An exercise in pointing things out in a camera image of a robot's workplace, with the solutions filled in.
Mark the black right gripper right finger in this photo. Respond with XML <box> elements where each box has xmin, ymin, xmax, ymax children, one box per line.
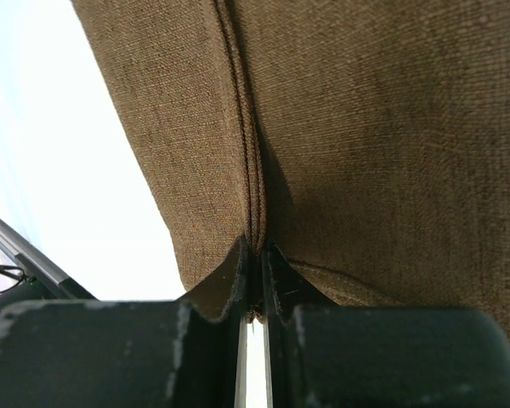
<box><xmin>261</xmin><ymin>243</ymin><xmax>510</xmax><ymax>407</ymax></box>

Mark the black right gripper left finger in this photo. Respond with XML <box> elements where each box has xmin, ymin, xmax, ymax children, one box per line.
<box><xmin>0</xmin><ymin>238</ymin><xmax>248</xmax><ymax>407</ymax></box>

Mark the brown cloth napkin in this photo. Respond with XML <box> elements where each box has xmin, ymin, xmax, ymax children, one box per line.
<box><xmin>73</xmin><ymin>1</ymin><xmax>510</xmax><ymax>341</ymax></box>

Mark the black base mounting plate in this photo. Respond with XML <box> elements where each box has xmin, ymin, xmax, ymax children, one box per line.
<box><xmin>0</xmin><ymin>219</ymin><xmax>95</xmax><ymax>309</ymax></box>

